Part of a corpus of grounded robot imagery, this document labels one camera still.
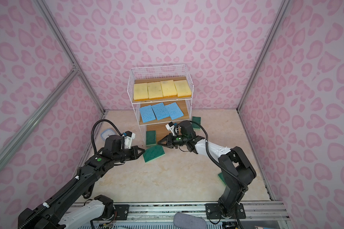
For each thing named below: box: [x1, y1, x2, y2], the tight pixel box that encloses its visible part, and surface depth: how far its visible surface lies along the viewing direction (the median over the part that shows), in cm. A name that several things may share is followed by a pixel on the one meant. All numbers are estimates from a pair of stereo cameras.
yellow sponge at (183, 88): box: [173, 79, 193, 99], surface depth 72 cm
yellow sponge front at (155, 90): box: [147, 81, 164, 101], surface depth 71 cm
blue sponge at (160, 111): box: [150, 102, 171, 121], surface depth 86 cm
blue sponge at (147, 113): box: [139, 104, 157, 124], surface depth 86 cm
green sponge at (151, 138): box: [145, 130, 157, 147], surface depth 102 cm
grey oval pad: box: [173, 212, 207, 229], surface depth 69 cm
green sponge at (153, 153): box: [142, 145, 166, 163], surface depth 78 cm
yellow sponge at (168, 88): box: [160, 79, 178, 98], surface depth 72 cm
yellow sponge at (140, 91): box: [133, 82, 149, 102], surface depth 71 cm
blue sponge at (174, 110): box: [164, 102, 184, 121], surface depth 86 cm
